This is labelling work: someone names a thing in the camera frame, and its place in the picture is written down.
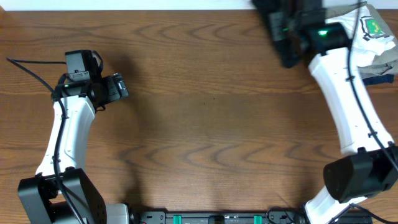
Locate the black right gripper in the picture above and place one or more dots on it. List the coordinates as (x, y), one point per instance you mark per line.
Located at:
(278, 19)

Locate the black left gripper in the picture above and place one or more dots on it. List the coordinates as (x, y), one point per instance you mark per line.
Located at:
(113, 94)

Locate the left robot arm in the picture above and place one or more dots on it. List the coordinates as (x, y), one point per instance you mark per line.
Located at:
(60, 191)

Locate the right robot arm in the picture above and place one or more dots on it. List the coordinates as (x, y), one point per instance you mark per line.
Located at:
(334, 46)

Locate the grey folded garment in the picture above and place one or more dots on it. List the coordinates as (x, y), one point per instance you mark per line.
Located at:
(381, 67)

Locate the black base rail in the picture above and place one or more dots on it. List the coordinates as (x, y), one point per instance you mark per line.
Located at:
(272, 216)

